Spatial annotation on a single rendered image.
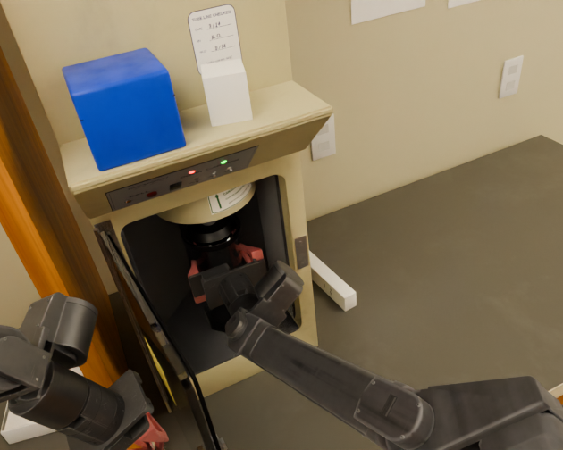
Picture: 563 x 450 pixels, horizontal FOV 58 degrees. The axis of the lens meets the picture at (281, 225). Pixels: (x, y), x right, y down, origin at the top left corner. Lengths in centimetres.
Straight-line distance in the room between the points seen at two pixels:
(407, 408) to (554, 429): 10
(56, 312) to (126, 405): 13
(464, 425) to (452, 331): 72
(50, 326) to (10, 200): 14
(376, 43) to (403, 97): 19
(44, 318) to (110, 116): 22
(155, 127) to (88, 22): 14
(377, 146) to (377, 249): 31
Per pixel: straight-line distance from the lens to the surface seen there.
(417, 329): 111
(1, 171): 60
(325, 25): 125
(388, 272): 123
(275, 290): 77
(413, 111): 148
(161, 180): 63
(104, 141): 57
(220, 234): 88
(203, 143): 59
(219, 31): 68
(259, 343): 69
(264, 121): 62
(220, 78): 60
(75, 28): 64
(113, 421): 61
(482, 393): 40
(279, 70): 72
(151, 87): 56
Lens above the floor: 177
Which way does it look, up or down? 36 degrees down
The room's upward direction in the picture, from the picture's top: 8 degrees counter-clockwise
